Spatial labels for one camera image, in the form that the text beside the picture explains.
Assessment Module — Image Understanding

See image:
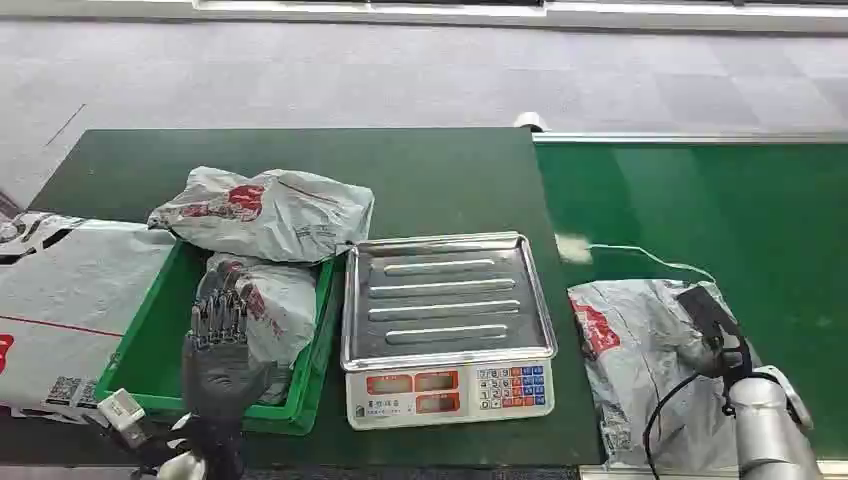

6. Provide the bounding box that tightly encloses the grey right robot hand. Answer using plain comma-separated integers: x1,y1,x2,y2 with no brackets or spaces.
675,284,755,383

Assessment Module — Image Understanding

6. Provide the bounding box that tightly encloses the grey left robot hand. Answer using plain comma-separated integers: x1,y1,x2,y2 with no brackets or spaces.
181,262,274,427

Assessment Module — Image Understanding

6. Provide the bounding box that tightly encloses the green plastic crate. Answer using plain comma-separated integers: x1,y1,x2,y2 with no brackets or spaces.
93,239,339,437

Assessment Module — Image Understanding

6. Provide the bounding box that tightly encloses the grey parcel bag red print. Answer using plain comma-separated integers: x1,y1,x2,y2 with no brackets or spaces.
146,166,376,265
203,252,319,407
567,278,763,472

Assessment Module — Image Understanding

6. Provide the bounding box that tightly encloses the white tape piece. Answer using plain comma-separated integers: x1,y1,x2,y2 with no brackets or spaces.
555,233,595,266

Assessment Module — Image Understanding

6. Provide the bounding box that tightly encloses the large grey parcel bag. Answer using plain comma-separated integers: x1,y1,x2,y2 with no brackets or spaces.
0,211,178,425

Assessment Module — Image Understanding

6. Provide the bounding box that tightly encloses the white electronic scale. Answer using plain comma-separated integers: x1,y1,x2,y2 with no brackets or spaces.
344,358,556,432

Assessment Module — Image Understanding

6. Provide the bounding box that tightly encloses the steel weighing pan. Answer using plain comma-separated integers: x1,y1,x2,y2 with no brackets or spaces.
340,231,558,373

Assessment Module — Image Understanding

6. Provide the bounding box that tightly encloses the white round fixture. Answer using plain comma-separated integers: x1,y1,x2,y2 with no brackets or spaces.
513,111,551,133

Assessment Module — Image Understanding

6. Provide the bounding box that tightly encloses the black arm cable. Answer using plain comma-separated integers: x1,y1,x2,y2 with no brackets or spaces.
641,370,738,480

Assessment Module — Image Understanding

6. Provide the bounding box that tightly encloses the thin green wire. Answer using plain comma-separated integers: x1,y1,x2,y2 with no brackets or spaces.
588,243,718,285

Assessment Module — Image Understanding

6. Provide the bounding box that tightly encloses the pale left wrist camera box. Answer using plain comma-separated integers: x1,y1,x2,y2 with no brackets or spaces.
96,388,148,449

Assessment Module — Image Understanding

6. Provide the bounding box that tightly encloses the silver conveyor side rail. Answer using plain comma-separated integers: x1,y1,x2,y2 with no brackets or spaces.
532,131,848,146

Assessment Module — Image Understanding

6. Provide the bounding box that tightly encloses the white wall ledge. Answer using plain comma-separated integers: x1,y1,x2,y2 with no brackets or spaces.
0,0,848,34

